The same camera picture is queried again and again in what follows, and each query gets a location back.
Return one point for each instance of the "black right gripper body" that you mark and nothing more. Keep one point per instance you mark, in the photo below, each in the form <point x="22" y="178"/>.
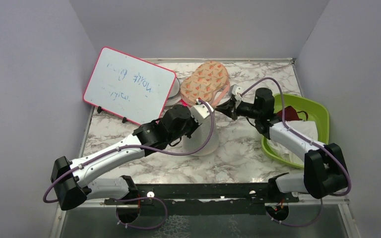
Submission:
<point x="248" y="110"/>

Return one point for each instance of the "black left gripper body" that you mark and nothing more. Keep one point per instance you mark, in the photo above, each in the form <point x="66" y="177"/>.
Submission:
<point x="190" y="126"/>

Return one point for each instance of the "white mesh laundry bag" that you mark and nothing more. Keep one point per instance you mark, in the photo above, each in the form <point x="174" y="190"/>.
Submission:
<point x="200" y="135"/>

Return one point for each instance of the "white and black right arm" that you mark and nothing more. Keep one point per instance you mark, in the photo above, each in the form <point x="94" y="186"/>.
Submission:
<point x="324" y="166"/>

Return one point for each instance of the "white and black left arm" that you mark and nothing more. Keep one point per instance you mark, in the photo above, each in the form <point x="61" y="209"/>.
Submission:
<point x="71" y="180"/>

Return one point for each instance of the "orange patterned bra wash bag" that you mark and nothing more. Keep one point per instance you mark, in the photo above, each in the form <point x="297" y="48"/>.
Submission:
<point x="209" y="82"/>

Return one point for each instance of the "dark red cloth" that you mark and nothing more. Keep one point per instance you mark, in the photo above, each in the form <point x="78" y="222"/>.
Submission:
<point x="290" y="114"/>

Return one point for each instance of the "white round object behind whiteboard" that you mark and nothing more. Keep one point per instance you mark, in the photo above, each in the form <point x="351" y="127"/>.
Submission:
<point x="174" y="96"/>

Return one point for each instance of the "green plastic basin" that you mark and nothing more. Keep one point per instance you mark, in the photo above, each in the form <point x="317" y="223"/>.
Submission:
<point x="317" y="113"/>

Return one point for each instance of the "pink framed whiteboard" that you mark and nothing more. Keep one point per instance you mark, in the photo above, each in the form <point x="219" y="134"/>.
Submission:
<point x="129" y="87"/>

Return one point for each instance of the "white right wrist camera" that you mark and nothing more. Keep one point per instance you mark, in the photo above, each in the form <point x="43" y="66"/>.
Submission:
<point x="236" y="92"/>

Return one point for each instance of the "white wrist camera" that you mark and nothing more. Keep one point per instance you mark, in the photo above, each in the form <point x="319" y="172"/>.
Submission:
<point x="201" y="112"/>
<point x="236" y="92"/>

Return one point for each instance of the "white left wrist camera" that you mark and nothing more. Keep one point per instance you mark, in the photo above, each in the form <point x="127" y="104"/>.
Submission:
<point x="201" y="112"/>

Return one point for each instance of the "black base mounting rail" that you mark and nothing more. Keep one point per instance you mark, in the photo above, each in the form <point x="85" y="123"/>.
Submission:
<point x="199" y="199"/>

